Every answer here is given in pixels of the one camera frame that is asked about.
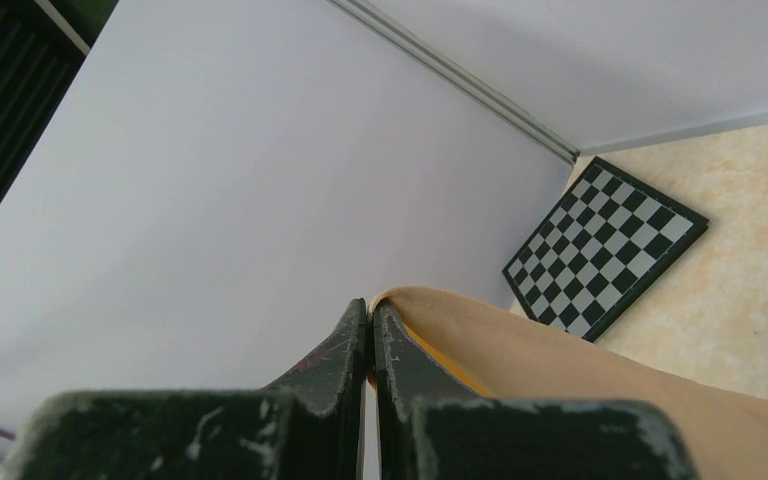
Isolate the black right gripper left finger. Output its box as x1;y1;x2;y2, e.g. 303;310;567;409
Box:
0;299;367;479

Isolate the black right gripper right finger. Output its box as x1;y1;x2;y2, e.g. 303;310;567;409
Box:
371;301;699;479

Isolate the orange cloth napkin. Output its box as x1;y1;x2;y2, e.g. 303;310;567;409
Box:
371;286;768;479

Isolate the black white checkerboard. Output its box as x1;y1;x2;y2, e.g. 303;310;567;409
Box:
502;157;709;342

